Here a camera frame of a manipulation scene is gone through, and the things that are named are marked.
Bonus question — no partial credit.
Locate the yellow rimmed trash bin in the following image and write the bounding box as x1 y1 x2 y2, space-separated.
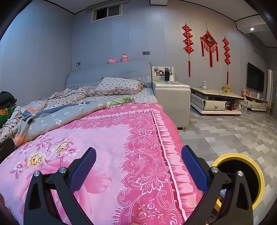
212 153 265 209

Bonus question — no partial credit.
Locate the green patterned bag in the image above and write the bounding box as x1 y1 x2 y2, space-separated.
0 105 16 128

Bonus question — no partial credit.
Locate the grey patterned quilt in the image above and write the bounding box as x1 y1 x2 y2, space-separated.
14 97 134 148

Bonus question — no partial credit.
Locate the black clothing pile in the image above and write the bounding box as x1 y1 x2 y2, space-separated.
0 91 17 109

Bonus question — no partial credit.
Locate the polka dot duvet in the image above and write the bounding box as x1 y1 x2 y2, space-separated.
1 86 94 142

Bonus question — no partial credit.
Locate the pink floral bedspread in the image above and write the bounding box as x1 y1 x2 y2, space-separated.
1 103 202 224

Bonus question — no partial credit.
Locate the white tv stand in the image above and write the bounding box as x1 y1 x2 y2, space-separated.
240 96 268 112

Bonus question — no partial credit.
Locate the white coffee table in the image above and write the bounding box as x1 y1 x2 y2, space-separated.
191 87 244 116

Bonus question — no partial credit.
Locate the polka dot pillow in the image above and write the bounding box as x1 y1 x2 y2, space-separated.
94 77 144 96

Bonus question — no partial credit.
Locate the yellow pot ornament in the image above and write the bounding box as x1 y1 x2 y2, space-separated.
222 85 231 93

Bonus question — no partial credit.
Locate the white bedside cabinet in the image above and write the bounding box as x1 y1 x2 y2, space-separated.
151 66 191 130

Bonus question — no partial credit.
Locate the white floor air conditioner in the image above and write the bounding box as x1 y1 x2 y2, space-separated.
266 69 273 105

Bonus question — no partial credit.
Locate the small white bottle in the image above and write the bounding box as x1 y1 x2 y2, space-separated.
201 81 207 89

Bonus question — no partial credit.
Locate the pink plush doll left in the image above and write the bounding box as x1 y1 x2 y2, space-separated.
108 58 117 64

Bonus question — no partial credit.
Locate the pink plush doll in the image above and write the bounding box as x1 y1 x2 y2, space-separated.
108 58 117 64
122 54 129 62

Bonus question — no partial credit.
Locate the pink plush doll right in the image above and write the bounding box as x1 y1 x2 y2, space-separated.
122 54 129 62

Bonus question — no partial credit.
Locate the black thermos bottle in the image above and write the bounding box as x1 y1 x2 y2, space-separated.
164 67 170 82

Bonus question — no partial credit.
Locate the grey bed headboard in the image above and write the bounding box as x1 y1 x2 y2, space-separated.
65 60 152 89

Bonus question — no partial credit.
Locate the right red knot hanging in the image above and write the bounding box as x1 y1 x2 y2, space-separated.
222 37 231 85

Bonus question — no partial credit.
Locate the red knot hanging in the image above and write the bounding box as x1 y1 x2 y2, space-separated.
200 23 219 68
222 37 231 85
181 23 194 77

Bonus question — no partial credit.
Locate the centre red knot hanging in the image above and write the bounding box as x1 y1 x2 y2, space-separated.
200 23 219 68

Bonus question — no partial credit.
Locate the left red knot hanging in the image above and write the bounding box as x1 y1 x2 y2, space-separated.
181 23 194 77

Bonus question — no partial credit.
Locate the small window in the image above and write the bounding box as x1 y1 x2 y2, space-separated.
91 3 123 23

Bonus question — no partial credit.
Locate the black wall television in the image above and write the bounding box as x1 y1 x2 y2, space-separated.
247 62 265 93

